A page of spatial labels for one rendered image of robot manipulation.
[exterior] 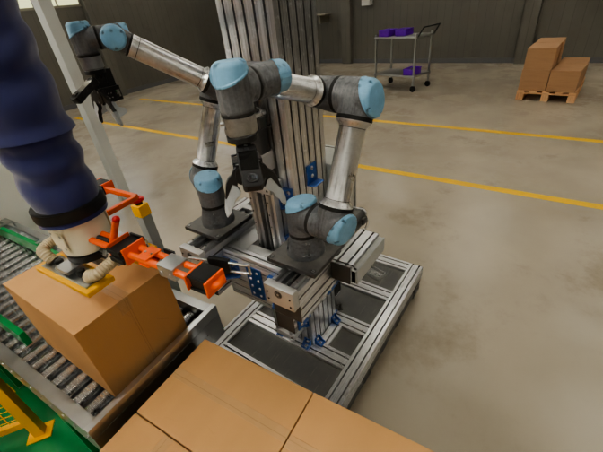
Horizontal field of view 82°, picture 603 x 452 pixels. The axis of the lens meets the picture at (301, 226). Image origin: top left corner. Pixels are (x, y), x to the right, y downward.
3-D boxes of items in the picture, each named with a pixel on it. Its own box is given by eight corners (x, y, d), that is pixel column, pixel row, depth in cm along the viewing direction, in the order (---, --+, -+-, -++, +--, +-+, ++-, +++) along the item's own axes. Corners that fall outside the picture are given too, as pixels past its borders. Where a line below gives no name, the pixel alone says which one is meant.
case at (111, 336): (47, 343, 174) (2, 283, 152) (117, 292, 201) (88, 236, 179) (117, 399, 144) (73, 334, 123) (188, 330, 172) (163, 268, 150)
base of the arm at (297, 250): (301, 234, 145) (298, 214, 140) (332, 244, 138) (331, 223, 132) (279, 255, 135) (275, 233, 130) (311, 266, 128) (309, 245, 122)
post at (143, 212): (181, 327, 247) (129, 205, 192) (188, 320, 252) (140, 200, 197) (187, 330, 244) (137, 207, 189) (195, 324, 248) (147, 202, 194)
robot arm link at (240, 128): (257, 116, 74) (219, 122, 73) (260, 136, 77) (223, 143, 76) (252, 108, 81) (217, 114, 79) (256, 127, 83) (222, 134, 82)
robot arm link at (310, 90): (325, 76, 122) (206, 48, 86) (352, 77, 116) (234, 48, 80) (321, 110, 126) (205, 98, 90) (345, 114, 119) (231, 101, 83)
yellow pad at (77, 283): (37, 271, 130) (30, 260, 127) (63, 256, 137) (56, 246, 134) (89, 299, 114) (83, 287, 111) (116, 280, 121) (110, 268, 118)
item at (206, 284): (187, 290, 97) (182, 276, 95) (205, 273, 102) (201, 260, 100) (209, 299, 93) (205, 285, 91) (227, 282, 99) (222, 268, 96)
